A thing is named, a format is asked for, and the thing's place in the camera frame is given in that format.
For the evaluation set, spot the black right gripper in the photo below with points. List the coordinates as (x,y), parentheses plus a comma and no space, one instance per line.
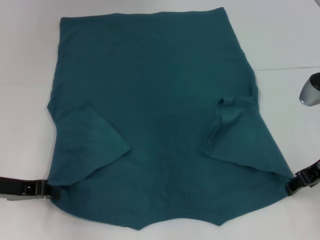
(312,173)

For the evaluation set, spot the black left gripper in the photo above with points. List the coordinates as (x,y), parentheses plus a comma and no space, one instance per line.
(12,187)

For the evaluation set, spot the teal blue shirt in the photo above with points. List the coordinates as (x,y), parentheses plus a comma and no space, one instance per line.
(162,100)

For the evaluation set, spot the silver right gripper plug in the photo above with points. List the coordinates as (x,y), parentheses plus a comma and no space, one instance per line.
(318,166)

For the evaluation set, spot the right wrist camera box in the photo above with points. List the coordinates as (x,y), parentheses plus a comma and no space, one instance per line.
(308,92)

